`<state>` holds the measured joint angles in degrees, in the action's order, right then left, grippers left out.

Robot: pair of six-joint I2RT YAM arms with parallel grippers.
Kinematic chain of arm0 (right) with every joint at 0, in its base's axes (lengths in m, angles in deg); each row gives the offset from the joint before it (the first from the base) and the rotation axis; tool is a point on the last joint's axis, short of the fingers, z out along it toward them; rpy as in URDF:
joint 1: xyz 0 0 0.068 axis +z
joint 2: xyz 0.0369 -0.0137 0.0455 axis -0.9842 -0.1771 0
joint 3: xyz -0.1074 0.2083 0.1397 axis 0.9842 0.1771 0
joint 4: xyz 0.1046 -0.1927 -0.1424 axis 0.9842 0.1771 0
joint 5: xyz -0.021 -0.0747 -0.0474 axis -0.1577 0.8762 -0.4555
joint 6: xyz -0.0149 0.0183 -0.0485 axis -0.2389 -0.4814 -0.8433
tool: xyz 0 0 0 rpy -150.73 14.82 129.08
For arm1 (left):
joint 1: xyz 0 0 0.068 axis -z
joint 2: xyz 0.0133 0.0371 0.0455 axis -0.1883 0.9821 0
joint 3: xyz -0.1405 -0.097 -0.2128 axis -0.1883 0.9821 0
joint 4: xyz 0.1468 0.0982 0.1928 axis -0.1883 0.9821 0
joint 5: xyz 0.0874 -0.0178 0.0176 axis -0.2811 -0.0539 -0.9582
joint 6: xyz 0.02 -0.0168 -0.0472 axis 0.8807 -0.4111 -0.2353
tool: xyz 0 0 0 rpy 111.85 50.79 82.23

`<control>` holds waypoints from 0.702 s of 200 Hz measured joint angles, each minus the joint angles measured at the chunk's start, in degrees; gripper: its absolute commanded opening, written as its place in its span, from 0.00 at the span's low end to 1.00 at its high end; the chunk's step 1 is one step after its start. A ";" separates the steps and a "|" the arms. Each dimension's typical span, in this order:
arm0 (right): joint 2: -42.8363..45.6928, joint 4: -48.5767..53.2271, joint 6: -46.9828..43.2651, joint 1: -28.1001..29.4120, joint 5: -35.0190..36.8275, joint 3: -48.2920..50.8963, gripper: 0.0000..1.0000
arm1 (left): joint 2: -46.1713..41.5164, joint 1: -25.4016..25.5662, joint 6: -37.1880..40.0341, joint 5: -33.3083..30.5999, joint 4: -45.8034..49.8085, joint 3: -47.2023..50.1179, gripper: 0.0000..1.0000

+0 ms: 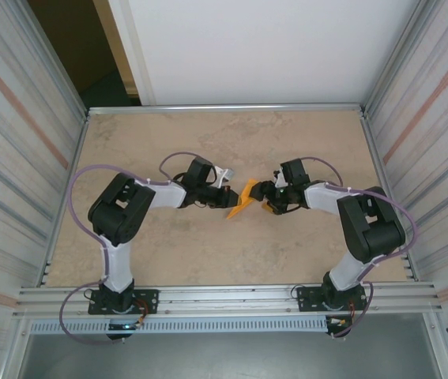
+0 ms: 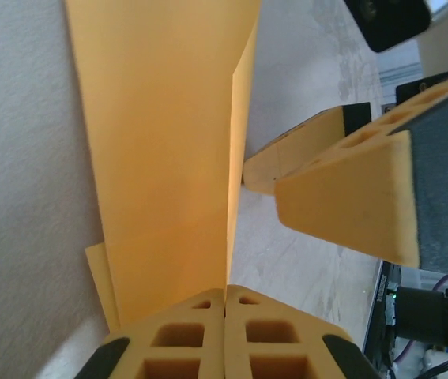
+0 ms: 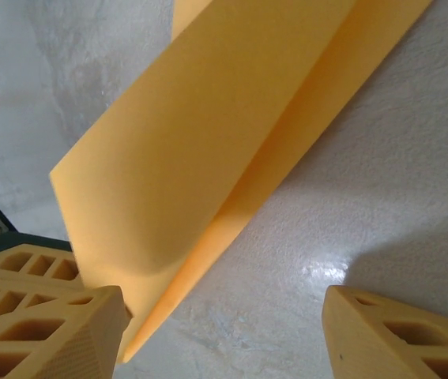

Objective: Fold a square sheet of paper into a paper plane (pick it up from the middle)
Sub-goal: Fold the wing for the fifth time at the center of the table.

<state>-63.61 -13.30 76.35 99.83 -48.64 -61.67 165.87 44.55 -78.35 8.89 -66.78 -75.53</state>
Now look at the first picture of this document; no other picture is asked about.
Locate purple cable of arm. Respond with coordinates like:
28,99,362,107
302,156,420,340
58,152,197,345

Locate orange cloth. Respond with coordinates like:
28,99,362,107
225,196,257,220

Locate black base plate of left arm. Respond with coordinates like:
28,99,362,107
88,287,160,316

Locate small circuit board green light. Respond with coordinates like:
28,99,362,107
107,322,142,332

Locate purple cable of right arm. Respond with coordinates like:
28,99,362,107
302,156,420,340

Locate aluminium side frame rail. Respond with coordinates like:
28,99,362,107
37,112,92,287
360,112,417,282

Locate aluminium front rail beam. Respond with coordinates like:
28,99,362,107
12,280,444,319

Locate white door frame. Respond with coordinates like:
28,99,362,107
92,0,157,107

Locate black base plate of right arm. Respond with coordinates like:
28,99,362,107
296,284,367,313

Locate slotted grey cable duct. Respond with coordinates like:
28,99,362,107
28,317,329,335

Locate aluminium back frame rail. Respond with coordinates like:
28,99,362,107
87,103,367,116

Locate grey metal sheet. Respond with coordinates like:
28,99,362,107
17,315,442,379

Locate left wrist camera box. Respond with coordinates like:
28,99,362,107
212,165,235,189

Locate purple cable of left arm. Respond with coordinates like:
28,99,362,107
58,152,197,345

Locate aluminium corner post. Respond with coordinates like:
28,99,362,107
8,0,90,119
360,0,440,116

